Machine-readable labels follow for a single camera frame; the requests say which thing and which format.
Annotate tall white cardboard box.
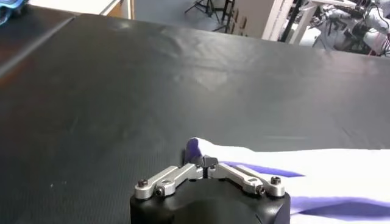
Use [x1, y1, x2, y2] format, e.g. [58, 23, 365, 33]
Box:
[230, 0, 293, 41]

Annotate black table cover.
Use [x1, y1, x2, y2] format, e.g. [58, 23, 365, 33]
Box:
[0, 13, 390, 224]

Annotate lavender t-shirt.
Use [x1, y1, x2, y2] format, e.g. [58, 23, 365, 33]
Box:
[184, 136, 390, 224]

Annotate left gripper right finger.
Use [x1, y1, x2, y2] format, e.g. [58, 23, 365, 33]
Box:
[203, 155, 286, 198]

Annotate blue striped garment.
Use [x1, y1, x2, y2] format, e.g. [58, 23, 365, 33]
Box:
[0, 0, 28, 25]

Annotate white standing desk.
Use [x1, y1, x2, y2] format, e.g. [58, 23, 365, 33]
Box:
[288, 0, 357, 45]

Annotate white table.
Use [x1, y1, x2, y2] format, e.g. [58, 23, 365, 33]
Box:
[29, 0, 135, 19]

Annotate white humanoid robot black shoulders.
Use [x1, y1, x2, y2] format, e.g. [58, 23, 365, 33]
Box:
[313, 0, 390, 57]

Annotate black tripod stand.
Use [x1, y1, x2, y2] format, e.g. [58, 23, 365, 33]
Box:
[213, 0, 235, 33]
[184, 0, 220, 24]

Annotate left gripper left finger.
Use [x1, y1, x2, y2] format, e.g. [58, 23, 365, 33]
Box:
[134, 163, 204, 200]

